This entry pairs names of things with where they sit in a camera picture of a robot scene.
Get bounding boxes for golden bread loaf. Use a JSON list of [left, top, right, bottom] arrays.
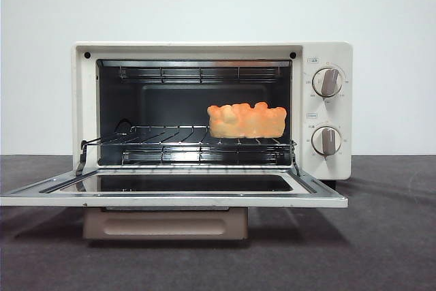
[[206, 101, 288, 140]]

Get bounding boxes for oven door with taupe handle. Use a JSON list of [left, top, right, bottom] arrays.
[[0, 167, 350, 241]]

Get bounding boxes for white toaster oven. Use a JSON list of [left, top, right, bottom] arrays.
[[71, 41, 354, 190]]

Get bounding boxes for taupe timer knob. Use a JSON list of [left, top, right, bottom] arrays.
[[311, 126, 343, 156]]

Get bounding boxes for taupe temperature knob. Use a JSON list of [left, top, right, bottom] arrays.
[[312, 67, 343, 98]]

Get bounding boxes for metal wire oven rack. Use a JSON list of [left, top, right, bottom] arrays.
[[81, 125, 298, 147]]

